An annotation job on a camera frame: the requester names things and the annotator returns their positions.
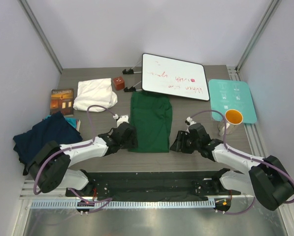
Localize teal plastic cutting board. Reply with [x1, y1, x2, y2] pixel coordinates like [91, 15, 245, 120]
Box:
[208, 79, 257, 124]

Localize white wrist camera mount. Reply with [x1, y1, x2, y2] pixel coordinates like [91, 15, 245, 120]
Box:
[113, 114, 130, 127]
[185, 117, 196, 127]

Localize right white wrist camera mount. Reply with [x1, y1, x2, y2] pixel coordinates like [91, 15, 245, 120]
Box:
[185, 117, 196, 127]

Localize whiteboard black stand foot near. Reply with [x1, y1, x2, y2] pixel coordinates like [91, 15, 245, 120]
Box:
[123, 82, 142, 92]

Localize white mug orange inside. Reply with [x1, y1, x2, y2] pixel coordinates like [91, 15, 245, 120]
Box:
[218, 109, 243, 136]

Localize whiteboard black stand foot far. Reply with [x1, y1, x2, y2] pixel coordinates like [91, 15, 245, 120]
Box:
[122, 61, 142, 75]

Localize brown paperback book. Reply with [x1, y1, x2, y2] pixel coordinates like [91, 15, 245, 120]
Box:
[50, 88, 74, 117]

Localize red brown cube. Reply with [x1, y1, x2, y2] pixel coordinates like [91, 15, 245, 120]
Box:
[113, 76, 125, 91]

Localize perforated metal rail strip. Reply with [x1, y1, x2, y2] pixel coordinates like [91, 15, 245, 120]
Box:
[31, 199, 215, 209]

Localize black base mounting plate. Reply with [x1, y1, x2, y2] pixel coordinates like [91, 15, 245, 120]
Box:
[65, 171, 241, 197]

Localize whiteboard black stand foot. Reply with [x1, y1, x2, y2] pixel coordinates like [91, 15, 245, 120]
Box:
[122, 61, 142, 75]
[123, 82, 142, 92]

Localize navy blue t-shirt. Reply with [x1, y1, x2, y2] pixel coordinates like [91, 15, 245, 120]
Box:
[13, 112, 83, 166]

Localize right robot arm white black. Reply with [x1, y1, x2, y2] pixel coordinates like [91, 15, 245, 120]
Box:
[170, 123, 294, 211]

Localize white folded t-shirt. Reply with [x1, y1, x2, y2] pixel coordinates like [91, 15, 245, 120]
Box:
[73, 78, 118, 112]

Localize green t-shirt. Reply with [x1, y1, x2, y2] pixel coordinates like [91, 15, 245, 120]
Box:
[129, 91, 173, 153]

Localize teal t-shirt under pile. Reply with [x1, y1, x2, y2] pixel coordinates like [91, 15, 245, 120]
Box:
[65, 117, 81, 131]

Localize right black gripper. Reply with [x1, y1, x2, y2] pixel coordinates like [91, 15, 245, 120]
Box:
[170, 130, 200, 154]

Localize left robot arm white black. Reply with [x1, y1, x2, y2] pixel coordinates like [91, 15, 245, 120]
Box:
[27, 122, 138, 196]

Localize white whiteboard with black frame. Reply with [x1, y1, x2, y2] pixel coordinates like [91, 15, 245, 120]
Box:
[141, 53, 210, 101]

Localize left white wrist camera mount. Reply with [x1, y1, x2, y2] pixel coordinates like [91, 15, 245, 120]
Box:
[113, 114, 130, 127]

